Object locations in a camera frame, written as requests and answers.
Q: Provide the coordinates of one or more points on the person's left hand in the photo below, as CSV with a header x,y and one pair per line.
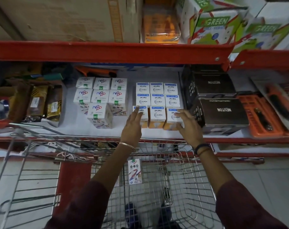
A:
x,y
131,129

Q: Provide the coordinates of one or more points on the white and green box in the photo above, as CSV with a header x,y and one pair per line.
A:
x,y
266,30
211,21

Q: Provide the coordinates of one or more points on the gold brown packet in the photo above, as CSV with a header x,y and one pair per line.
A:
x,y
54,104
19,102
37,101

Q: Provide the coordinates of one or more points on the white bulb box colourful print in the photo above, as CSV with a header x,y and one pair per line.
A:
x,y
135,171

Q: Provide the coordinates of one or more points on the orange and black tool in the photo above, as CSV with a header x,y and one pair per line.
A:
x,y
96,71

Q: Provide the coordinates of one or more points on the person's right little finger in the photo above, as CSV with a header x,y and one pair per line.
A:
x,y
200,128

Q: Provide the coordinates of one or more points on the red metal shelf rack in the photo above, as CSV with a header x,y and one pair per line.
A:
x,y
111,51

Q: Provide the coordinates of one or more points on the large brown cardboard carton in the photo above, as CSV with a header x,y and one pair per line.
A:
x,y
68,19

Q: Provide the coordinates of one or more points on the black cardboard box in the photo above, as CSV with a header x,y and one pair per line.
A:
x,y
223,114
211,85

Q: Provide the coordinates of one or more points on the group of blue-white bulb boxes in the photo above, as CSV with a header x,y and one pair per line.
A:
x,y
156,102

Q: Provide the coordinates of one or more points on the person's dark blue left shoe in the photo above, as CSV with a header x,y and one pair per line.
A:
x,y
132,215

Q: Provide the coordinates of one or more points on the orange packet in clear plastic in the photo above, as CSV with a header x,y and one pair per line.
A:
x,y
161,23

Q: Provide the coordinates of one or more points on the person's right thumb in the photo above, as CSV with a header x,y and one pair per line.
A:
x,y
180,125

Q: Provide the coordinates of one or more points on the person's left fingers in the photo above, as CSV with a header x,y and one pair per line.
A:
x,y
135,118

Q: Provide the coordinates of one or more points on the person's dark maroon sleeve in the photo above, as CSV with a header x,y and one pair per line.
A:
x,y
244,207
80,207

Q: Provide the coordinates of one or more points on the orange tool case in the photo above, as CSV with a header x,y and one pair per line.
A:
x,y
261,116

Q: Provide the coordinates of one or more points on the person's dark blue shoe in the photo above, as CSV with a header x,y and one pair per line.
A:
x,y
166,217
132,215

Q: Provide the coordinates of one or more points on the person's dark blue right shoe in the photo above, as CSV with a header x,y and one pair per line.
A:
x,y
166,217

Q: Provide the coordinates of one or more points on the blister pack with orange tool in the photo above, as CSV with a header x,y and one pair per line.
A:
x,y
275,97

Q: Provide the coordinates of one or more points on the person's right middle finger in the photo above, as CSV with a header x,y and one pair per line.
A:
x,y
190,118

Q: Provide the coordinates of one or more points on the person's right hand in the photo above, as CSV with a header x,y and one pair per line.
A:
x,y
192,133

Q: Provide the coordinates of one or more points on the person's right forearm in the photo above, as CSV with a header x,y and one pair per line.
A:
x,y
213,166

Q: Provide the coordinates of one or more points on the person's dark maroon right sleeve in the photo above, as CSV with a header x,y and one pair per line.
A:
x,y
244,207

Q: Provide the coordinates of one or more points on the cardboard tray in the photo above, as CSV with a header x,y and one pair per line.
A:
x,y
57,104

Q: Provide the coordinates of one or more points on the person's dark maroon left sleeve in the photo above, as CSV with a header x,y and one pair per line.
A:
x,y
80,207

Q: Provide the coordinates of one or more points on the person's left forearm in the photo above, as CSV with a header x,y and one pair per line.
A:
x,y
115,164

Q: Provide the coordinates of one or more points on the group of white colourful boxes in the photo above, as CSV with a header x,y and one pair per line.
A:
x,y
99,97

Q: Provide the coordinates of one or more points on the gold bangle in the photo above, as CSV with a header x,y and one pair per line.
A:
x,y
127,145

